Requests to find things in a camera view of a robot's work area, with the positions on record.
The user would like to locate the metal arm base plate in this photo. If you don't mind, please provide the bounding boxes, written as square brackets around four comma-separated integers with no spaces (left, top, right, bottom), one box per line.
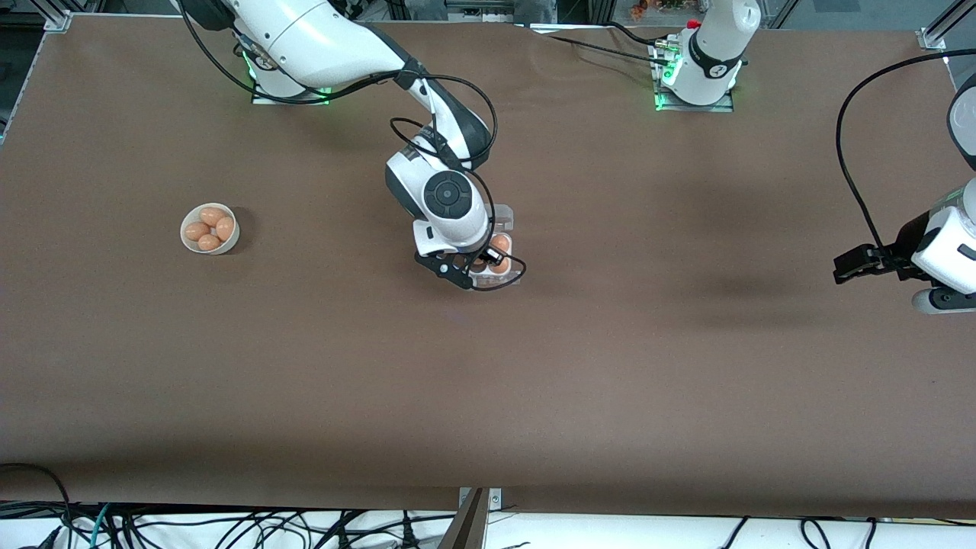
[653,38,736,114]
[251,46,337,107]

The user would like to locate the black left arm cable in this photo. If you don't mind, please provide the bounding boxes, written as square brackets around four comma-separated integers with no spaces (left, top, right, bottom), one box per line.
[836,49,976,254]

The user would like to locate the white round bowl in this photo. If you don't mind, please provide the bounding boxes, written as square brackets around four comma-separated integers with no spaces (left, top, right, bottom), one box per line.
[180,202,240,255]

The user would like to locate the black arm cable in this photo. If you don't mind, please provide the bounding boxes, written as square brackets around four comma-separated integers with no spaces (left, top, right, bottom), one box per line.
[178,11,528,287]
[836,49,976,254]

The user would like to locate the clear plastic egg box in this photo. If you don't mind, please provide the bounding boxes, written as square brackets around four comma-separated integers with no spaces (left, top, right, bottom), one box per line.
[467,203,516,283]

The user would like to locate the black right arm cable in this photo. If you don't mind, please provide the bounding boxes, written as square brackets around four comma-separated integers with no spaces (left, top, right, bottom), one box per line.
[178,11,528,287]

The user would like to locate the black base cable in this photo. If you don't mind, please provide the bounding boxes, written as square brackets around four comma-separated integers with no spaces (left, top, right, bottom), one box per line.
[606,21,672,48]
[534,32,675,66]

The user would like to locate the aluminium frame profile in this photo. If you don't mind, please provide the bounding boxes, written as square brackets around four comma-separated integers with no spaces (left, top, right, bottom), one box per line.
[29,0,74,33]
[917,0,976,53]

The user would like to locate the teal floor cable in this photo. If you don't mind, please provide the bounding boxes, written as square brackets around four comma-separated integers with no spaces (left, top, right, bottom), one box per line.
[86,502,113,549]

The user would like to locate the small metal table bracket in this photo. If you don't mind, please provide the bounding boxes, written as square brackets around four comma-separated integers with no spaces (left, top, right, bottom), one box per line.
[457,487,503,513]

